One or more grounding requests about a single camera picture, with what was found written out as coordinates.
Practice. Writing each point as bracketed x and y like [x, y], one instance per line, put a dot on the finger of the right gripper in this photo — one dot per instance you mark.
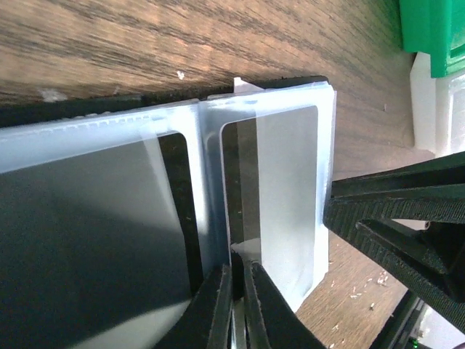
[411, 222]

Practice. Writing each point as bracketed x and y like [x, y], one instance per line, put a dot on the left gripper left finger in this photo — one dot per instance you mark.
[206, 321]

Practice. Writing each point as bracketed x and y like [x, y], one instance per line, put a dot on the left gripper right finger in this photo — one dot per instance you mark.
[270, 321]

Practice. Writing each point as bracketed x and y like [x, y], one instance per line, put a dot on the black card holder wallet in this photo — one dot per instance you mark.
[110, 223]

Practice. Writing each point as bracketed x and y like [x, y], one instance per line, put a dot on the black credit card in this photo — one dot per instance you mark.
[280, 200]

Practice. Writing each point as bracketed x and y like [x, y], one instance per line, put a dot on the white bin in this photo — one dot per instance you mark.
[438, 109]

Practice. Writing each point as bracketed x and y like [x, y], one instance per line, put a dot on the green bin middle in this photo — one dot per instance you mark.
[436, 28]

